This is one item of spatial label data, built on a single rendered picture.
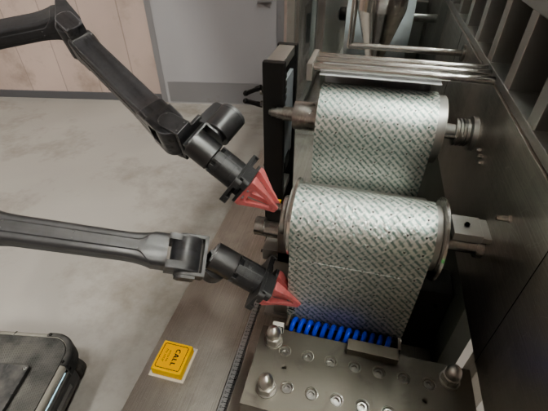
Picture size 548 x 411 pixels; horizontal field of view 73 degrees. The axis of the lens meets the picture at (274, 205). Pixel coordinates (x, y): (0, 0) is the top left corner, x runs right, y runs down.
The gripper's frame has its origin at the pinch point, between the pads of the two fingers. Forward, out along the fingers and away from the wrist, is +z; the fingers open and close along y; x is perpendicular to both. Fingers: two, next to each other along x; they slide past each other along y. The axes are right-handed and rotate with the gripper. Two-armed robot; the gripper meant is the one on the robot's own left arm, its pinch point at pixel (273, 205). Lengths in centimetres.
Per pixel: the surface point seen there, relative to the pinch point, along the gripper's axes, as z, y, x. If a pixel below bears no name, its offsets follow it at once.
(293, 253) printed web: 7.2, 7.9, 0.3
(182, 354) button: 6.1, 15.8, -36.7
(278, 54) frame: -18.7, -29.5, 12.4
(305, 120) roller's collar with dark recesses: -4.9, -19.1, 9.0
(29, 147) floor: -166, -172, -255
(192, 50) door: -116, -301, -142
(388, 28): -1, -64, 26
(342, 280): 17.7, 7.2, 1.8
